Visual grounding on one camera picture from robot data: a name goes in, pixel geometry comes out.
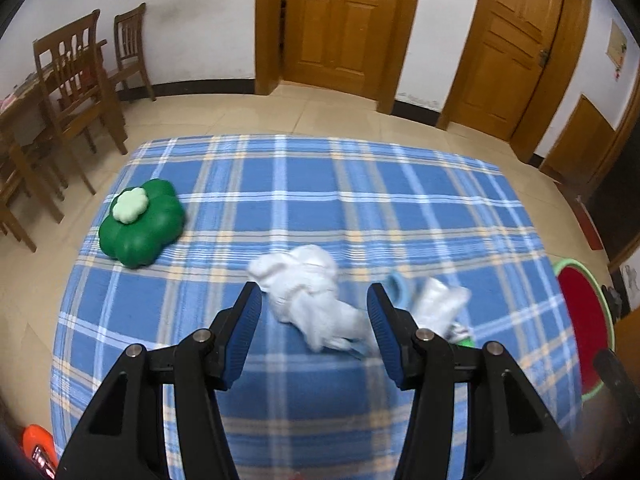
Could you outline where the orange device with screen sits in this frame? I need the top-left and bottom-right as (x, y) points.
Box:
(21, 424), (60, 480)

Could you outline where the wooden chair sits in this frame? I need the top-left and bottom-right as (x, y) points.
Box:
(32, 9), (129, 196)
(107, 2), (157, 104)
(0, 135), (39, 254)

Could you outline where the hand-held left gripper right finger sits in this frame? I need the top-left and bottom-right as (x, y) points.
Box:
(366, 284), (583, 480)

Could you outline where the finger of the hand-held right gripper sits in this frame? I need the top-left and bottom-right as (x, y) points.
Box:
(595, 349), (640, 426)

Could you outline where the blue plaid tablecloth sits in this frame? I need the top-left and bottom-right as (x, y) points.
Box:
(50, 134), (583, 480)

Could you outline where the light blue ring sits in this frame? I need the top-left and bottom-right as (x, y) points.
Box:
(386, 272), (417, 307)

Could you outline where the knotted white tissue wad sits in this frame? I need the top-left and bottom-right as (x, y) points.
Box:
(248, 245), (373, 357)

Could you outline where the low wooden cabinet door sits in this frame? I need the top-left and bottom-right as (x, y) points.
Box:
(540, 94), (617, 187)

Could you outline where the green clover-shaped lidded box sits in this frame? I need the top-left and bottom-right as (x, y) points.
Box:
(98, 179), (187, 268)

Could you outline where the watermelon-patterned round bin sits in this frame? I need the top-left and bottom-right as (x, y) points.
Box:
(554, 257), (616, 403)

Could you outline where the wooden panel door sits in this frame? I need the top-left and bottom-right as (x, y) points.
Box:
(280, 0), (407, 99)
(450, 0), (567, 142)

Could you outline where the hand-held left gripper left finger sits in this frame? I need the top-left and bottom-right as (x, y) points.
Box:
(57, 281), (264, 480)

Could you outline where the dark floor object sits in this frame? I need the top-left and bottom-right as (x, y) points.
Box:
(602, 284), (627, 319)

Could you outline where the crushed clear plastic bottle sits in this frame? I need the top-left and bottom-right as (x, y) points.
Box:
(415, 277), (474, 350)

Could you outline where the wooden wall box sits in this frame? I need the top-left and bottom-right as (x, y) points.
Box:
(606, 19), (629, 69)

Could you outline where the wooden dining table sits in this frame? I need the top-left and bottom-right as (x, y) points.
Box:
(0, 40), (66, 226)

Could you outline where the dark doorway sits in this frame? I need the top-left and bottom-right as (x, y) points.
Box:
(585, 122), (640, 262)

